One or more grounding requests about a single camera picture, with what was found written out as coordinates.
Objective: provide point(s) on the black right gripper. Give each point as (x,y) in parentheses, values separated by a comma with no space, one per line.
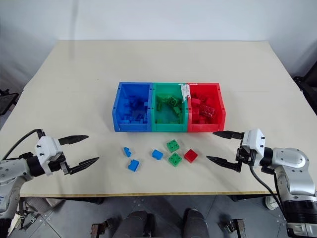
(246,156)

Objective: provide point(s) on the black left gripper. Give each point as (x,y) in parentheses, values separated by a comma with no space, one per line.
(59,165)

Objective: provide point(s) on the red plastic bin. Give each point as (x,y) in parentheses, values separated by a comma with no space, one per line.
(205,127)

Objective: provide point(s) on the red square building block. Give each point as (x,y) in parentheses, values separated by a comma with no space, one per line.
(191,155)

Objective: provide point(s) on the clear red studded block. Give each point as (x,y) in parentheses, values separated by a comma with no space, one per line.
(207,110)

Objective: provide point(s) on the small blue building block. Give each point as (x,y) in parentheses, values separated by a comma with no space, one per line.
(147,103)
(127,151)

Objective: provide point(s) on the blue plastic bin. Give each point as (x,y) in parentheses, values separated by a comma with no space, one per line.
(119,124)

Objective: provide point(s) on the green studded building block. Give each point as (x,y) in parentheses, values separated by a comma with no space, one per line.
(171,99)
(175,159)
(173,145)

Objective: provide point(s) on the long blue building block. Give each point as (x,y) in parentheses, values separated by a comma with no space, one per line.
(124,121)

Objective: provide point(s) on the small red building block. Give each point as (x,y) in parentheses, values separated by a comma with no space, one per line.
(195,101)

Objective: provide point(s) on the green plastic bin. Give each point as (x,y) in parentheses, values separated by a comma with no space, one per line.
(168,127)

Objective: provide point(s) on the small green building block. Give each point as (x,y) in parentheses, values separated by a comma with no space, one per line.
(177,110)

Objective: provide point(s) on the white caster wheel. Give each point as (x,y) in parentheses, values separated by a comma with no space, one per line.
(271,203)

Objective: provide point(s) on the white tape strip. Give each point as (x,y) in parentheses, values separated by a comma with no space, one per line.
(184,93)

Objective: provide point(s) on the dark rounded shape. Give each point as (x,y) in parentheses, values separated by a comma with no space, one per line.
(195,223)
(135,224)

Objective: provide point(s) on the long green building block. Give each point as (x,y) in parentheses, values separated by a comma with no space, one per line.
(161,101)

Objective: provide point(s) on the black equipment case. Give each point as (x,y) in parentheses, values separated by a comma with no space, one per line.
(307,84)

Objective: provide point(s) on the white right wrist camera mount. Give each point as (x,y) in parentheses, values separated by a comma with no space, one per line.
(255,142)

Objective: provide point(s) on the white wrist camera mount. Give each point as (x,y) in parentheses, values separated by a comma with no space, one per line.
(45,148)
(255,142)

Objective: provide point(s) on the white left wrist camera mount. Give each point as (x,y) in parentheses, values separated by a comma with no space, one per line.
(45,148)

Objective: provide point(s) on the rusty metal bracket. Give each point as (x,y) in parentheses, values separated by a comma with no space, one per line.
(99,228)
(234,226)

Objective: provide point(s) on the black equipment with frame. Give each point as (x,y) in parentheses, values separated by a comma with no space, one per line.
(7,100)

